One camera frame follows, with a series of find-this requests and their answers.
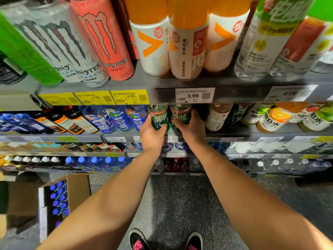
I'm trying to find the person's left hand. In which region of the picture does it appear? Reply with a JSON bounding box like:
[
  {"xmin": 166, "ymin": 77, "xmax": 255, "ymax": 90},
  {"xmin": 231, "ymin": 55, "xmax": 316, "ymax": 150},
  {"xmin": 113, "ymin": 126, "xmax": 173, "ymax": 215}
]
[{"xmin": 140, "ymin": 114, "xmax": 168, "ymax": 154}]

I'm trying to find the person's right hand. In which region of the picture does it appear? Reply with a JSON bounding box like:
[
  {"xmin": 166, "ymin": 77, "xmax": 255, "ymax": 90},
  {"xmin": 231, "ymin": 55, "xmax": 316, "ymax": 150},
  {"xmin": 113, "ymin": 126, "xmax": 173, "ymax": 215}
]
[{"xmin": 172, "ymin": 109, "xmax": 208, "ymax": 152}]

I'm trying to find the green soda bottle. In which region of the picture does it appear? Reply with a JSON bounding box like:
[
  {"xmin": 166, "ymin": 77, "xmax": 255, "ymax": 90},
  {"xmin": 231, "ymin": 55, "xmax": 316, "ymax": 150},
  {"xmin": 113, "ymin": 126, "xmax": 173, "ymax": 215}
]
[
  {"xmin": 170, "ymin": 104, "xmax": 192, "ymax": 126},
  {"xmin": 147, "ymin": 104, "xmax": 171, "ymax": 131}
]

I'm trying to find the person's right forearm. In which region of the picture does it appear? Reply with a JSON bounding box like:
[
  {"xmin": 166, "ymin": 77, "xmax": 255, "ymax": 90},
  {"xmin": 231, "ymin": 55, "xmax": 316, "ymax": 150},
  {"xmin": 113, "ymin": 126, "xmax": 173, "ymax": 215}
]
[{"xmin": 189, "ymin": 144, "xmax": 333, "ymax": 250}]

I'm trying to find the person's left forearm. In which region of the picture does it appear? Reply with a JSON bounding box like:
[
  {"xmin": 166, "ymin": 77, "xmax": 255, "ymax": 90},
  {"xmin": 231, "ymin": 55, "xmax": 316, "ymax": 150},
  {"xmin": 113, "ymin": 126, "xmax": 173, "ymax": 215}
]
[{"xmin": 37, "ymin": 148, "xmax": 161, "ymax": 250}]

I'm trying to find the blue sports drink bottle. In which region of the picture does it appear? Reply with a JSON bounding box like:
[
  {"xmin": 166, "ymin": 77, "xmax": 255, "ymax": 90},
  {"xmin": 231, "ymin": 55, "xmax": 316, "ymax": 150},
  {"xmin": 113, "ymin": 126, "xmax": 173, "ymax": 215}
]
[
  {"xmin": 124, "ymin": 105, "xmax": 149, "ymax": 132},
  {"xmin": 105, "ymin": 106, "xmax": 135, "ymax": 132},
  {"xmin": 78, "ymin": 106, "xmax": 118, "ymax": 135}
]

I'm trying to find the white price tag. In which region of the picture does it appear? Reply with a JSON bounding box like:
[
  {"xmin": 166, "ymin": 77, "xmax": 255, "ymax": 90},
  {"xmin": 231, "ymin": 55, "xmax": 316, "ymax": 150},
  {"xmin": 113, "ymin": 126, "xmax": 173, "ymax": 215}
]
[
  {"xmin": 175, "ymin": 87, "xmax": 216, "ymax": 104},
  {"xmin": 264, "ymin": 85, "xmax": 318, "ymax": 102}
]

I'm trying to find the brown tea bottle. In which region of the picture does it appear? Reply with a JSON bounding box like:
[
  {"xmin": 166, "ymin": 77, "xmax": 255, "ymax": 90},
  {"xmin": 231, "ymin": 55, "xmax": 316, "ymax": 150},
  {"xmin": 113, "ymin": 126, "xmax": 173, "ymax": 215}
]
[{"xmin": 205, "ymin": 103, "xmax": 233, "ymax": 132}]

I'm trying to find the grey metal shelf unit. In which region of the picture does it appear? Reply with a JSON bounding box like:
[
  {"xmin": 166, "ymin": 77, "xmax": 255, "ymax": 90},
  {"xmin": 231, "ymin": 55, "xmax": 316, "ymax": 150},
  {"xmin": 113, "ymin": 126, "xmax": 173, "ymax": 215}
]
[{"xmin": 0, "ymin": 58, "xmax": 333, "ymax": 177}]

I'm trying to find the yellow price tag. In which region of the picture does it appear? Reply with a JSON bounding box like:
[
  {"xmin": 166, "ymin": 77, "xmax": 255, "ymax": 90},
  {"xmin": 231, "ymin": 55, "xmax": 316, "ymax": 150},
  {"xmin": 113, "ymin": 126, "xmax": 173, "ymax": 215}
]
[
  {"xmin": 39, "ymin": 92, "xmax": 83, "ymax": 106},
  {"xmin": 74, "ymin": 91, "xmax": 116, "ymax": 106},
  {"xmin": 110, "ymin": 89, "xmax": 150, "ymax": 105}
]

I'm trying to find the dark green bottle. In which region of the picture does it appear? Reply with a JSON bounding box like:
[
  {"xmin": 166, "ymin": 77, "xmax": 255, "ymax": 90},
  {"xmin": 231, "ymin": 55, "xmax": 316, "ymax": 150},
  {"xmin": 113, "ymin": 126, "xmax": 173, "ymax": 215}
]
[{"xmin": 228, "ymin": 103, "xmax": 252, "ymax": 127}]

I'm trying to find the row of blue-capped bottles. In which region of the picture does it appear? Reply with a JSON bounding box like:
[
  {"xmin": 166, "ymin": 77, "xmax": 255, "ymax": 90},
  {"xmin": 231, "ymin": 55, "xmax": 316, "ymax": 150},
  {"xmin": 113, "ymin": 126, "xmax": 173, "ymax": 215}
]
[{"xmin": 65, "ymin": 156, "xmax": 134, "ymax": 171}]

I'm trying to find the orange bottle with white label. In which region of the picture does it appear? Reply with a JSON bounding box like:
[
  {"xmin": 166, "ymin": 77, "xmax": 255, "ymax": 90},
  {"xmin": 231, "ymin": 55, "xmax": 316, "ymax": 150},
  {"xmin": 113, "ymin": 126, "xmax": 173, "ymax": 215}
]
[
  {"xmin": 203, "ymin": 0, "xmax": 253, "ymax": 73},
  {"xmin": 123, "ymin": 0, "xmax": 171, "ymax": 77},
  {"xmin": 168, "ymin": 0, "xmax": 210, "ymax": 80}
]

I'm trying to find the green fruit label bottle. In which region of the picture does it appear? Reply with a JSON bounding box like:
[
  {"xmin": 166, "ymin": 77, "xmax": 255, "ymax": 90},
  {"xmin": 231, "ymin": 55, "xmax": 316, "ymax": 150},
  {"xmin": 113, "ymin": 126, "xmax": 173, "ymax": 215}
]
[{"xmin": 241, "ymin": 103, "xmax": 275, "ymax": 126}]

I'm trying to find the dark bottle with orange label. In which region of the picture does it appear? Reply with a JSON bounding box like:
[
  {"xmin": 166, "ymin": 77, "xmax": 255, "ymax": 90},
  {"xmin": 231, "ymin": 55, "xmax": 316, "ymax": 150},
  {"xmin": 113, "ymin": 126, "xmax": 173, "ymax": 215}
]
[
  {"xmin": 33, "ymin": 112, "xmax": 67, "ymax": 134},
  {"xmin": 64, "ymin": 106, "xmax": 100, "ymax": 134},
  {"xmin": 48, "ymin": 109, "xmax": 85, "ymax": 135}
]

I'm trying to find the row of small mixed packets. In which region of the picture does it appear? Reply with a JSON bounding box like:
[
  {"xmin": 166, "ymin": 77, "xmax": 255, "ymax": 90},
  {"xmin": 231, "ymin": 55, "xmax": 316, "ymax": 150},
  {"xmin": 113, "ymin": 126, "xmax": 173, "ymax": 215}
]
[{"xmin": 0, "ymin": 142, "xmax": 123, "ymax": 153}]

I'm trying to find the white energy drink can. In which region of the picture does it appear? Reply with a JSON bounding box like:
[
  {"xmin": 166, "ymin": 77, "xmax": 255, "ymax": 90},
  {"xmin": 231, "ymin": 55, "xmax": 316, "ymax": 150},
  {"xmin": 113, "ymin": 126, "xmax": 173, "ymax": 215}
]
[
  {"xmin": 0, "ymin": 0, "xmax": 86, "ymax": 84},
  {"xmin": 66, "ymin": 13, "xmax": 110, "ymax": 88}
]

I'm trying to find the row of white bottles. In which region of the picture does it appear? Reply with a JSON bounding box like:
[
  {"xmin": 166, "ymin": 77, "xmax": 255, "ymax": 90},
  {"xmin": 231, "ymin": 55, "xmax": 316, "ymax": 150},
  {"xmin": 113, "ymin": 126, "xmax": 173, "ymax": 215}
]
[{"xmin": 233, "ymin": 141, "xmax": 314, "ymax": 154}]

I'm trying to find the orange fruit label bottle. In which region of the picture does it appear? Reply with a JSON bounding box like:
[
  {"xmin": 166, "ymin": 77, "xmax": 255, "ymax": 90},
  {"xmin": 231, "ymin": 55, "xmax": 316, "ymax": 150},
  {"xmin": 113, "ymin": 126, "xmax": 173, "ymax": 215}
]
[{"xmin": 256, "ymin": 102, "xmax": 309, "ymax": 133}]

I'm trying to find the dark red drink can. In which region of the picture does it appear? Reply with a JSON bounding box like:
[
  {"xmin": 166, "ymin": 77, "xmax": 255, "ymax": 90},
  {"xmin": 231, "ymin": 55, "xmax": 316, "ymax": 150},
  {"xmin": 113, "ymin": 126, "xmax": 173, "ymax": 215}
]
[{"xmin": 111, "ymin": 0, "xmax": 140, "ymax": 61}]

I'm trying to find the open cardboard box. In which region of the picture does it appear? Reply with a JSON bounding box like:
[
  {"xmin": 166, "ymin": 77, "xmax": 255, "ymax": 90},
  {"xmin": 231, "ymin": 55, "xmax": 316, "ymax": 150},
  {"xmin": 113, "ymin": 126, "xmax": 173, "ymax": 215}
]
[{"xmin": 38, "ymin": 174, "xmax": 91, "ymax": 243}]

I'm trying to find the pink energy drink can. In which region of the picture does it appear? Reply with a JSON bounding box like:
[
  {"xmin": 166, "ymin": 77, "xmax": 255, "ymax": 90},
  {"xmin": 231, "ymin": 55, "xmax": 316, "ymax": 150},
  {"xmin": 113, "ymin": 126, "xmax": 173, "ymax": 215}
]
[{"xmin": 69, "ymin": 0, "xmax": 135, "ymax": 81}]

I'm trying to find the person's left black shoe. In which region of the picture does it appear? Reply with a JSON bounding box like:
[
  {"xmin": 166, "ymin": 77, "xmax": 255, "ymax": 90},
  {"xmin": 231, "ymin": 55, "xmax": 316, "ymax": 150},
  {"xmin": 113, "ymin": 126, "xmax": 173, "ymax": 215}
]
[{"xmin": 129, "ymin": 228, "xmax": 152, "ymax": 250}]

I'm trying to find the person's black shoe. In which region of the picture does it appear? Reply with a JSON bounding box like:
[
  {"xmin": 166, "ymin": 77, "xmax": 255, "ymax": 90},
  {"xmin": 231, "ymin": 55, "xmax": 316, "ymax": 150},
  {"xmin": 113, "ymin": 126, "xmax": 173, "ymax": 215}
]
[
  {"xmin": 185, "ymin": 232, "xmax": 203, "ymax": 250},
  {"xmin": 129, "ymin": 228, "xmax": 152, "ymax": 250}
]

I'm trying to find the person's right black shoe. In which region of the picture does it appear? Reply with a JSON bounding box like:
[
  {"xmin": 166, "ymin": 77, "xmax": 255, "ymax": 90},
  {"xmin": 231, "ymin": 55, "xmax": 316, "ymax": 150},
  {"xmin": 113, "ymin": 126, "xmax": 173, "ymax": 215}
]
[{"xmin": 185, "ymin": 232, "xmax": 203, "ymax": 250}]

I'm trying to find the clear bottle with green label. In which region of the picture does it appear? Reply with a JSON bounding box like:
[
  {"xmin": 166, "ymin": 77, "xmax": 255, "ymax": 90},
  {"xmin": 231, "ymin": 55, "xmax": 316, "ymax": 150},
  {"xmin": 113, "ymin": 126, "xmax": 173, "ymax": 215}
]
[{"xmin": 234, "ymin": 0, "xmax": 317, "ymax": 77}]

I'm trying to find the row of white-capped clear bottles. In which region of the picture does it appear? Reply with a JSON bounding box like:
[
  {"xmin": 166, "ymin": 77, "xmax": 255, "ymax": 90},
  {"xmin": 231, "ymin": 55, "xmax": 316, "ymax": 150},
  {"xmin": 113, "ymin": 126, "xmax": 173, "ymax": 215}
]
[{"xmin": 255, "ymin": 158, "xmax": 333, "ymax": 173}]

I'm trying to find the pack of blue-capped water bottles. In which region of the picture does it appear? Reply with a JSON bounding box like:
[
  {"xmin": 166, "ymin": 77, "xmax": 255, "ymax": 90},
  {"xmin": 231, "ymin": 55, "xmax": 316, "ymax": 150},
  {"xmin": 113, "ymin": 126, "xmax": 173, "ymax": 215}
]
[{"xmin": 49, "ymin": 180, "xmax": 70, "ymax": 228}]

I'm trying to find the red fruit label bottle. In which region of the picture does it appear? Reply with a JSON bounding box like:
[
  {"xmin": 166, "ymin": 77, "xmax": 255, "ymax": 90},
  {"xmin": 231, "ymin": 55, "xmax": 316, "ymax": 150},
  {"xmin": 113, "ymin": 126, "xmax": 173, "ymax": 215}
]
[{"xmin": 288, "ymin": 102, "xmax": 326, "ymax": 124}]

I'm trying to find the row of white-capped dark bottles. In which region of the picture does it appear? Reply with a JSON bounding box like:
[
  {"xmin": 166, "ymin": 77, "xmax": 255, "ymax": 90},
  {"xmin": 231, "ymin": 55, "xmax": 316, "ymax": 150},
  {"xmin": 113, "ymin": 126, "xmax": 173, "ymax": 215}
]
[{"xmin": 3, "ymin": 155, "xmax": 62, "ymax": 167}]

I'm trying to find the row of dark blue bottles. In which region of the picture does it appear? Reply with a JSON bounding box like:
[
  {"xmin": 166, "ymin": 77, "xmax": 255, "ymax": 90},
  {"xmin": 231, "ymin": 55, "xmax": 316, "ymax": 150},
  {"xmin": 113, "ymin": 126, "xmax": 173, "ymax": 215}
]
[{"xmin": 0, "ymin": 113, "xmax": 54, "ymax": 135}]

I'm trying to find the clear bottle with red label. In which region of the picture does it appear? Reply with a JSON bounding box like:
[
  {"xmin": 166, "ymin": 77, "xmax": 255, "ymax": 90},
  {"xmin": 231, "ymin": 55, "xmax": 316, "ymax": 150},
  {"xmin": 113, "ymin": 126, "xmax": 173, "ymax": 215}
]
[{"xmin": 269, "ymin": 0, "xmax": 333, "ymax": 76}]

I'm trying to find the green drink can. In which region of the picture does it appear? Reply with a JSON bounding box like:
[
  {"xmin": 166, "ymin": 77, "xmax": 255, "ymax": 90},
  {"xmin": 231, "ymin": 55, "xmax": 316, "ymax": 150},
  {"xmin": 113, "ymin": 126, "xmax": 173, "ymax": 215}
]
[{"xmin": 0, "ymin": 12, "xmax": 64, "ymax": 87}]

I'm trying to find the brown cardboard carton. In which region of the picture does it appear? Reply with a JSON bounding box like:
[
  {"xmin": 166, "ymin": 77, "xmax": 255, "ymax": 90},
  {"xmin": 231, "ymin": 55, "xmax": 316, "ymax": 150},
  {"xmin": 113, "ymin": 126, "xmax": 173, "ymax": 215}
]
[{"xmin": 0, "ymin": 180, "xmax": 40, "ymax": 240}]

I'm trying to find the black drink can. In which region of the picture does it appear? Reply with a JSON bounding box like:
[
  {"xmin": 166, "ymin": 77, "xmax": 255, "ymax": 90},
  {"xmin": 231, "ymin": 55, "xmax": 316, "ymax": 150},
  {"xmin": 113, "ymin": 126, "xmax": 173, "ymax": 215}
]
[{"xmin": 0, "ymin": 51, "xmax": 27, "ymax": 85}]

